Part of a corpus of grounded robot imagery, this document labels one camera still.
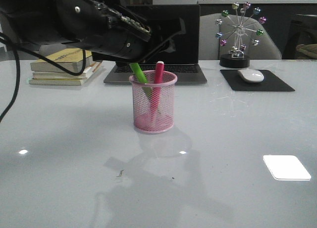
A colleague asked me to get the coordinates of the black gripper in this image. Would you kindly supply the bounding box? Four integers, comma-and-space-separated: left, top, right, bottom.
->
56, 0, 186, 63

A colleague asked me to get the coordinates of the pink highlighter pen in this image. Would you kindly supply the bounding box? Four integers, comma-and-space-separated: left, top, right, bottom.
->
150, 61, 164, 126

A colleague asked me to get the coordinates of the green highlighter pen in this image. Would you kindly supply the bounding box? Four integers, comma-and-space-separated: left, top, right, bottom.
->
129, 62, 161, 115

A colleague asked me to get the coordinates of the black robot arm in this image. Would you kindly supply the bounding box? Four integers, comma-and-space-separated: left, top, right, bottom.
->
0, 0, 185, 63

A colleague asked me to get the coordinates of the pink mesh pen holder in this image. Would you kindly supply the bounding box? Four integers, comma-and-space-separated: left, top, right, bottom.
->
129, 70, 177, 134

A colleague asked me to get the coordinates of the grey laptop computer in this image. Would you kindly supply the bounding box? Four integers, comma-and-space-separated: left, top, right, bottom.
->
103, 3, 208, 85

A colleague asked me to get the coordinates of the grey right chair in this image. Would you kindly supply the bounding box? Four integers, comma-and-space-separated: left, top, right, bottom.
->
199, 13, 282, 60

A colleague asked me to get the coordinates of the ferris wheel desk toy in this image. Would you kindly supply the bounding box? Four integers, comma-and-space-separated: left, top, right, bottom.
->
214, 1, 266, 68

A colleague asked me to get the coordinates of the white middle book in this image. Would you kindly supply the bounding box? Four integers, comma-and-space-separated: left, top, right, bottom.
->
33, 62, 102, 79

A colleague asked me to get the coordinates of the white computer mouse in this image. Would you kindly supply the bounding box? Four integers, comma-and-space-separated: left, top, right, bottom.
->
237, 68, 264, 83

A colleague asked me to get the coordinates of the yellow top book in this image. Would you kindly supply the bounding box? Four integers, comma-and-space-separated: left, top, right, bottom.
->
30, 48, 83, 73

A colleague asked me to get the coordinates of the bottom book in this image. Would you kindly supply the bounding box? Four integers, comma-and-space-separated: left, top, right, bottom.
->
29, 71, 97, 86

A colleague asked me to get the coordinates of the black mouse pad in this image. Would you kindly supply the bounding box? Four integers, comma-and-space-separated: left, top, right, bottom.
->
220, 69, 295, 92

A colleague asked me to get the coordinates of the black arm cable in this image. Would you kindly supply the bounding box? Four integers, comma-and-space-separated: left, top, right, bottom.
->
0, 32, 87, 124

